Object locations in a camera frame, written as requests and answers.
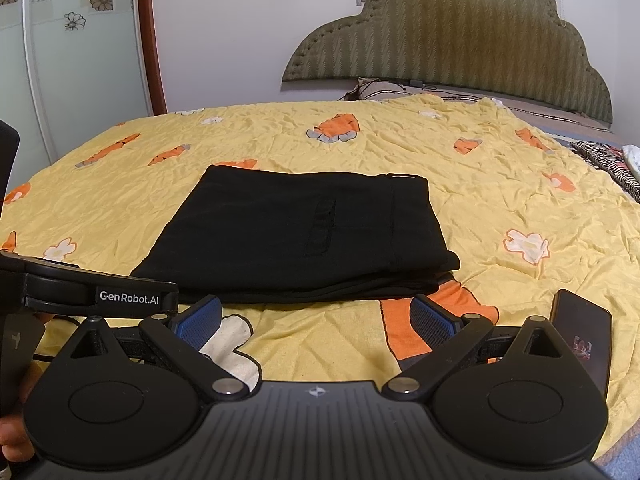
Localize olive padded headboard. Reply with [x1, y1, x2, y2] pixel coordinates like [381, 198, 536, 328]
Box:
[282, 0, 613, 125]

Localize black pants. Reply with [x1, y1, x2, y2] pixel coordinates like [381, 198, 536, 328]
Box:
[132, 166, 460, 304]

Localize brown wooden door frame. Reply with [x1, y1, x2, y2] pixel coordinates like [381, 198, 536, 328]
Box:
[137, 0, 167, 115]

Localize patterned clothes pile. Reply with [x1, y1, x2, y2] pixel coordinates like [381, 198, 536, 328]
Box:
[570, 141, 640, 202]

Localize black smartphone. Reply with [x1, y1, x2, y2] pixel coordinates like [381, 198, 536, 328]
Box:
[550, 289, 613, 398]

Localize person left hand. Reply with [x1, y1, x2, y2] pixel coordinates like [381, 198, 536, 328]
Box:
[0, 361, 42, 463]

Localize floral wardrobe door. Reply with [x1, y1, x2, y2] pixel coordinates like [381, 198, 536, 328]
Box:
[1, 0, 152, 186]

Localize yellow carrot print quilt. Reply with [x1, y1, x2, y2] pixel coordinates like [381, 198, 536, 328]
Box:
[0, 91, 640, 461]

